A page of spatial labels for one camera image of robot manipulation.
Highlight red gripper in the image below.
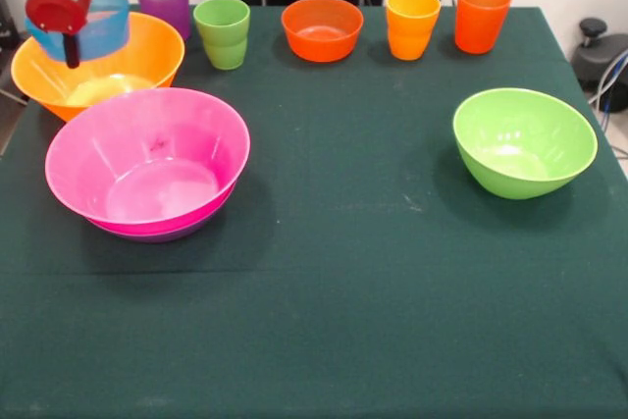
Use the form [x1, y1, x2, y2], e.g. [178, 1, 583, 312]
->
[25, 0, 102, 70]

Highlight blue bowl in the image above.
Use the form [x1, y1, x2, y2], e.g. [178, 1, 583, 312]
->
[25, 0, 131, 64]

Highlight large pink bowl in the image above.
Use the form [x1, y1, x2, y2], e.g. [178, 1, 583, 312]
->
[44, 87, 252, 236]

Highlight green bowl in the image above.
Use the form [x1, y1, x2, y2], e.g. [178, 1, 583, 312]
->
[451, 87, 599, 201]

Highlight dark grey equipment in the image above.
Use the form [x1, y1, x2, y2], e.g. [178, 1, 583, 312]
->
[0, 0, 24, 55]

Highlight large yellow bowl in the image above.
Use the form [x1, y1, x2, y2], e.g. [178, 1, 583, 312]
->
[10, 11, 186, 124]

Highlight purple cup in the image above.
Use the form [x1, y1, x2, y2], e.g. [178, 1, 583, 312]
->
[133, 0, 191, 42]

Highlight green cup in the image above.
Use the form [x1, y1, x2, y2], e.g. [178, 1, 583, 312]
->
[192, 0, 252, 72]

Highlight purple bowl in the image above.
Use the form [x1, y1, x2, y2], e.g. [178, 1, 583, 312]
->
[89, 202, 232, 244]

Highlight orange bowl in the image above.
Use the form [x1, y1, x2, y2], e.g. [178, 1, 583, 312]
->
[281, 0, 365, 64]

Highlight yellow-orange cup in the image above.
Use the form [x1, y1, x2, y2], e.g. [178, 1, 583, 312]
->
[385, 0, 443, 62]

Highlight dark green tablecloth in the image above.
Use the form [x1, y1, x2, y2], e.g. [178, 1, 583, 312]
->
[0, 2, 628, 419]

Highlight orange cup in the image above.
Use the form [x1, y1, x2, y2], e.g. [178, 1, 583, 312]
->
[453, 0, 513, 56]

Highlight black clamp device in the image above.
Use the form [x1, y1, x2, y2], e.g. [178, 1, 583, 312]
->
[571, 18, 628, 93]

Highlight blue-grey cable bundle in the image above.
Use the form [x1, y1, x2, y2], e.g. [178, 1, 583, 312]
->
[587, 48, 628, 114]

